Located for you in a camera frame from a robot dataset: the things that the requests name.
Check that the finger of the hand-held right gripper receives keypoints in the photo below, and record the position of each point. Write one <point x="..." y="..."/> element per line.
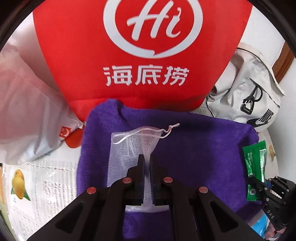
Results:
<point x="257" y="184"/>
<point x="274" y="213"/>

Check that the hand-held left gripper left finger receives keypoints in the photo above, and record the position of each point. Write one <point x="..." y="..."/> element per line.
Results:
<point x="141" y="169"/>

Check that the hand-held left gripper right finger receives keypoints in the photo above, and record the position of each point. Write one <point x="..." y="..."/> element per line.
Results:
<point x="153" y="169"/>

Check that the blue tissue packet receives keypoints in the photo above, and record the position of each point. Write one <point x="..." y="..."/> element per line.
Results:
<point x="259" y="226"/>

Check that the green packet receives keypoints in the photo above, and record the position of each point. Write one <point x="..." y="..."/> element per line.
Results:
<point x="254" y="160"/>

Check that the purple towel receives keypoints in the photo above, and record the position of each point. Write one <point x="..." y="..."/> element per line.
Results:
<point x="196" y="143"/>

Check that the grey waist bag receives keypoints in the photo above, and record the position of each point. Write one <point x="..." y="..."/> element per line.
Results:
<point x="235" y="92"/>

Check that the fruit print table cloth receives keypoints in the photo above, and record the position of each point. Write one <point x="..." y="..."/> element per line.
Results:
<point x="46" y="185"/>

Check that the white plastic bag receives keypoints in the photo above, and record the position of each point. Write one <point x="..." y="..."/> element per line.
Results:
<point x="27" y="104"/>

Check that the red paper bag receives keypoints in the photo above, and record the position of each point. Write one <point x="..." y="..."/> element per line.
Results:
<point x="92" y="46"/>

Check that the brown wooden frame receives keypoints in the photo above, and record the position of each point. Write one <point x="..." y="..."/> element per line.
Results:
<point x="285" y="62"/>

